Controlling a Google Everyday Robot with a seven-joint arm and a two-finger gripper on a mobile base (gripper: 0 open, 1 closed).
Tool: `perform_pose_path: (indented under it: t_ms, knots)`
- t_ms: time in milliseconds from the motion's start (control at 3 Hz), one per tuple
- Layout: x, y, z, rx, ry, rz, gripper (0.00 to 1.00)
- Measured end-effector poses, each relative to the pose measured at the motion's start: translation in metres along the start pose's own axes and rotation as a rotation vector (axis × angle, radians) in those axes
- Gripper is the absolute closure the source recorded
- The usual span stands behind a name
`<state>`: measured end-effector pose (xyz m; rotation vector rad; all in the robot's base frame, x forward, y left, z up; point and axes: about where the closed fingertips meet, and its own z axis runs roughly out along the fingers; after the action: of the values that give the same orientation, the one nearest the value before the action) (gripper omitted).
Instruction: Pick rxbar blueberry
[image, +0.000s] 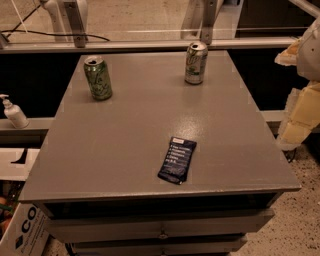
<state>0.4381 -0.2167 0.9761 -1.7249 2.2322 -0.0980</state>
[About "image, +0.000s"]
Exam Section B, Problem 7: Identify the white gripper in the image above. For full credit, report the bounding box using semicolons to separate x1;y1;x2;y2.
274;17;320;151

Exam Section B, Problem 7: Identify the dark blue rxbar wrapper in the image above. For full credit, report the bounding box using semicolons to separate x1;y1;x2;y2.
157;137;197;185

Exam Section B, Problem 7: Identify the silver green soda can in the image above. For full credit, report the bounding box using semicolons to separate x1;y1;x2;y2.
185;41;208;85

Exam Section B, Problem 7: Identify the grey drawer cabinet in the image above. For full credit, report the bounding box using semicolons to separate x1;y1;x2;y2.
20;51;300;256

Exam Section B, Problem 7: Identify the white pump lotion bottle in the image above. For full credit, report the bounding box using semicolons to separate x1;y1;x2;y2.
0;94;29;129

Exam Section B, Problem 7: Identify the white cardboard box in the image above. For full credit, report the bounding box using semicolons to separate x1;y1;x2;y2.
0;203;49;256

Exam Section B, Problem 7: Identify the black cable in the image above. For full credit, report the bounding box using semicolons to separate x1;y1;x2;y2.
0;3;111;43

